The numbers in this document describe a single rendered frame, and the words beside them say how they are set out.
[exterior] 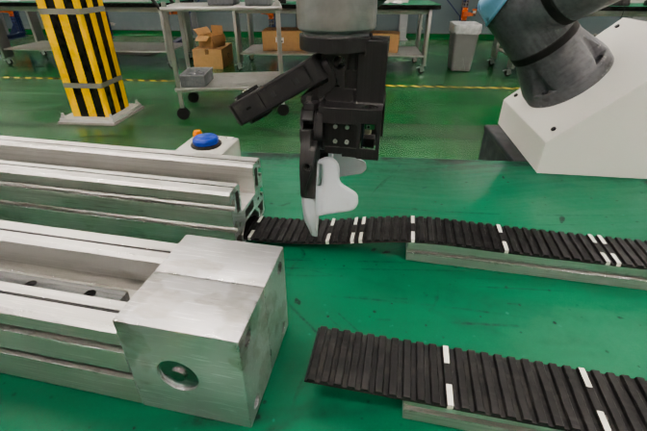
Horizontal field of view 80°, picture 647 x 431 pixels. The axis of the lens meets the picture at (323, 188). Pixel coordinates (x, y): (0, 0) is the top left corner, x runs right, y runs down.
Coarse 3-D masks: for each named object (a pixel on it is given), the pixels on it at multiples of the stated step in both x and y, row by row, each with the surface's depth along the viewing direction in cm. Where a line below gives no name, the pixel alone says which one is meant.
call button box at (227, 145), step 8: (184, 144) 61; (192, 144) 60; (216, 144) 60; (224, 144) 61; (232, 144) 61; (200, 152) 58; (208, 152) 58; (216, 152) 58; (224, 152) 59; (232, 152) 62; (240, 152) 65
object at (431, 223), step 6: (426, 222) 47; (432, 222) 47; (438, 222) 46; (426, 228) 46; (432, 228) 45; (438, 228) 45; (432, 234) 44; (438, 234) 44; (432, 240) 43; (438, 240) 43; (444, 240) 44
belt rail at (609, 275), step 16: (416, 256) 45; (432, 256) 45; (448, 256) 44; (464, 256) 44; (480, 256) 43; (496, 256) 43; (512, 256) 42; (528, 256) 42; (512, 272) 43; (528, 272) 43; (544, 272) 43; (560, 272) 42; (576, 272) 42; (592, 272) 42; (608, 272) 42; (624, 272) 41; (640, 272) 40; (640, 288) 41
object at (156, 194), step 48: (0, 144) 55; (48, 144) 55; (96, 144) 55; (0, 192) 50; (48, 192) 48; (96, 192) 48; (144, 192) 45; (192, 192) 43; (240, 192) 51; (240, 240) 48
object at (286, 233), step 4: (288, 220) 51; (292, 220) 51; (296, 220) 51; (300, 220) 51; (288, 224) 50; (292, 224) 51; (296, 224) 50; (284, 228) 49; (288, 228) 50; (292, 228) 49; (296, 228) 50; (284, 232) 49; (288, 232) 49; (292, 232) 49; (296, 232) 49; (280, 236) 48; (284, 236) 48; (288, 236) 48; (292, 236) 48; (280, 240) 47; (284, 240) 48; (288, 240) 47; (292, 240) 48
